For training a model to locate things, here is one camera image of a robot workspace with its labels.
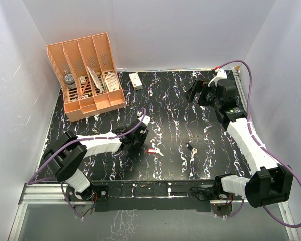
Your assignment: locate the white paper card in organizer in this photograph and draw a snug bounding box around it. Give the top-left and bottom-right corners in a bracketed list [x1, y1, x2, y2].
[87, 66, 103, 93]

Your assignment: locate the grey round tin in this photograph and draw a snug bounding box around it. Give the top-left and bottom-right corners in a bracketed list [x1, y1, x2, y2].
[64, 70, 76, 89]

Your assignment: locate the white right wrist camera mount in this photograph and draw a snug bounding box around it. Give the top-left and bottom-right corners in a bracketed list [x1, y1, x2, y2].
[208, 66, 227, 87]

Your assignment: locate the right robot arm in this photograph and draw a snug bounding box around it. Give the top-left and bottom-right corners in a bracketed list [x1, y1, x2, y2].
[184, 79, 293, 208]

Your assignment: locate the small white cardboard box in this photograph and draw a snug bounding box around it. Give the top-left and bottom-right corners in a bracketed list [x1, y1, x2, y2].
[129, 72, 143, 90]

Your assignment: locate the red key tag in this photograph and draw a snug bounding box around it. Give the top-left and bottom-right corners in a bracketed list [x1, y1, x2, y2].
[147, 148, 157, 153]

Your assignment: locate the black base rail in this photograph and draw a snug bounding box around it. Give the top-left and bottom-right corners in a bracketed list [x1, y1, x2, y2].
[65, 180, 241, 213]

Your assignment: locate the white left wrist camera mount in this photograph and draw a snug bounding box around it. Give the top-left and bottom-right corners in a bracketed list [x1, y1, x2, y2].
[137, 111, 151, 134]

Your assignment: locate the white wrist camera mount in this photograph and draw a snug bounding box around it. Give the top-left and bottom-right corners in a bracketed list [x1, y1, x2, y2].
[208, 66, 227, 87]
[137, 111, 151, 134]

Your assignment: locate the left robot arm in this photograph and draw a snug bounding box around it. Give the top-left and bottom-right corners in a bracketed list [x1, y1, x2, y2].
[42, 124, 149, 201]

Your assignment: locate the black key tag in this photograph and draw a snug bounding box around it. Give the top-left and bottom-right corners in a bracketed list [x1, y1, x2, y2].
[185, 143, 193, 151]

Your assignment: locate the orange plastic file organizer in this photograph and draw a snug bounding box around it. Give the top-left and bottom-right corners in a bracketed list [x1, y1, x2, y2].
[47, 33, 126, 122]

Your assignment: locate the small white eraser box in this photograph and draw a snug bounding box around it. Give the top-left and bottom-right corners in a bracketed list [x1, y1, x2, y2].
[80, 76, 86, 83]

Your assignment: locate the brass key on black tag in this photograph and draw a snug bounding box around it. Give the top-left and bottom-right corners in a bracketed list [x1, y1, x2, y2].
[191, 148, 197, 158]

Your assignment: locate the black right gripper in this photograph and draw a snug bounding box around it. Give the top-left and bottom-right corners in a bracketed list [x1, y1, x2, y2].
[184, 79, 222, 110]

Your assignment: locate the silver key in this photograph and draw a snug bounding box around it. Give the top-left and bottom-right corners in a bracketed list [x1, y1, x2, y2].
[156, 149, 163, 156]

